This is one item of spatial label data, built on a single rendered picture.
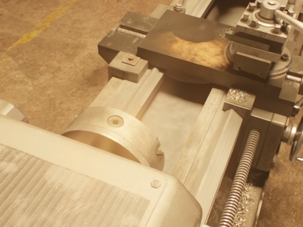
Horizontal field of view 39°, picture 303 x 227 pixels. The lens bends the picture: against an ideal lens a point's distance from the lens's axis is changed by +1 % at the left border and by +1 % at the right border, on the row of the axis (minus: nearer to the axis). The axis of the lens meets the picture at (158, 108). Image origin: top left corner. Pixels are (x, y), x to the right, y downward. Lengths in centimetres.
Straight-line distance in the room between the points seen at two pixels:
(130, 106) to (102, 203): 89
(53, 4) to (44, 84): 105
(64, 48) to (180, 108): 172
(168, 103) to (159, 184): 107
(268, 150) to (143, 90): 55
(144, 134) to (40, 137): 28
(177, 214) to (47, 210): 19
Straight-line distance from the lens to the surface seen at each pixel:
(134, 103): 152
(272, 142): 169
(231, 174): 192
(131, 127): 93
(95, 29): 347
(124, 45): 175
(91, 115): 96
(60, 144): 73
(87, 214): 63
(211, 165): 135
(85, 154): 71
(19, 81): 300
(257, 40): 148
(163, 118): 165
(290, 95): 164
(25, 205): 66
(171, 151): 154
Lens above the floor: 187
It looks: 43 degrees down
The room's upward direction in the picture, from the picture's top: 5 degrees clockwise
